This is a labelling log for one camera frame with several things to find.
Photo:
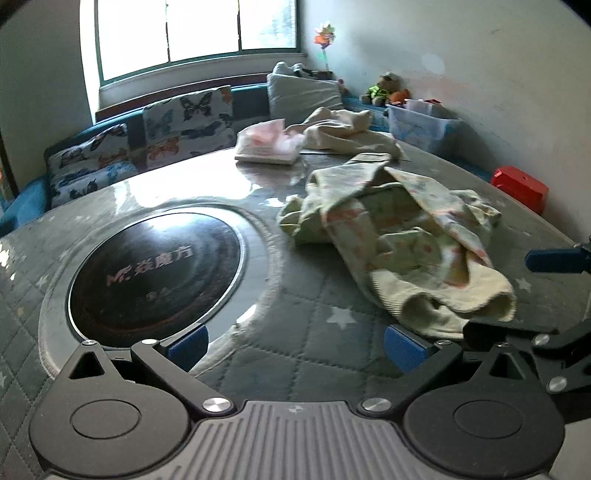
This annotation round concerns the tall butterfly print cushion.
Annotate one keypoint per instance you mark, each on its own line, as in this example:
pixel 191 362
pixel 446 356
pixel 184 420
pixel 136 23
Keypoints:
pixel 189 124

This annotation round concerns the colourful pinwheel toy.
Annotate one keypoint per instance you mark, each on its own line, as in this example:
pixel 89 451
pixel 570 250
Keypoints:
pixel 324 39

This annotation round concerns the green framed window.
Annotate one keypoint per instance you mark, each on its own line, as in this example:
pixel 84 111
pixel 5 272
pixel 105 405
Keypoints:
pixel 194 32

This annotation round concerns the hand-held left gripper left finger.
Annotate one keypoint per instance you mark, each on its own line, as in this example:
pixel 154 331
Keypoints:
pixel 187 348

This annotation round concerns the cream knit garment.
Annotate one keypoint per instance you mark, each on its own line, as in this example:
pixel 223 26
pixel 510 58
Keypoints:
pixel 341 131

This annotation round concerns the green orange striped patterned garment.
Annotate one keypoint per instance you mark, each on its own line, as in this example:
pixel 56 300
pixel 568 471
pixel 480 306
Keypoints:
pixel 406 230

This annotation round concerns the brown plush toy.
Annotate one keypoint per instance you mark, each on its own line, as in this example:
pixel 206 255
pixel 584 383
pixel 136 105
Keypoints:
pixel 385 87

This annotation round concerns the folded pink cloth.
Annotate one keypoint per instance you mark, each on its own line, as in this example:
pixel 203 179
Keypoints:
pixel 268 143

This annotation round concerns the round black induction cooktop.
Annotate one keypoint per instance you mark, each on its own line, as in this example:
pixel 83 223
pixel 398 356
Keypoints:
pixel 157 281

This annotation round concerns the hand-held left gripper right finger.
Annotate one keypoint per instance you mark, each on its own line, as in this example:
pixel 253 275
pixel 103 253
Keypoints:
pixel 405 348

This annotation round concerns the blue sofa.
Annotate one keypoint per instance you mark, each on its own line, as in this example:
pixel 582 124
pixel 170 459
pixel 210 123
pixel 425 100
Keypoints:
pixel 27 198

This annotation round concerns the red plastic stool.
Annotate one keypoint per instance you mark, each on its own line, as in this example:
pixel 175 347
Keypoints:
pixel 519 187

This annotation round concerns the long butterfly print cushion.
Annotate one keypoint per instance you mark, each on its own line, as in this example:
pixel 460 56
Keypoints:
pixel 87 166

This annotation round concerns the clear plastic storage box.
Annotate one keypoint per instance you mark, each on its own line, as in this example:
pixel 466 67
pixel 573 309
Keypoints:
pixel 420 129

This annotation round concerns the large grey pillow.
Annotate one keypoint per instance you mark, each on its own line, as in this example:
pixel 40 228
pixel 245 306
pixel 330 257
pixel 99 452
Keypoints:
pixel 300 97

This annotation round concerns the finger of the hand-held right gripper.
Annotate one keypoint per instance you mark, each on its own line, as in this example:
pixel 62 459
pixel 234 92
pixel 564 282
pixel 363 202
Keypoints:
pixel 568 344
pixel 549 261

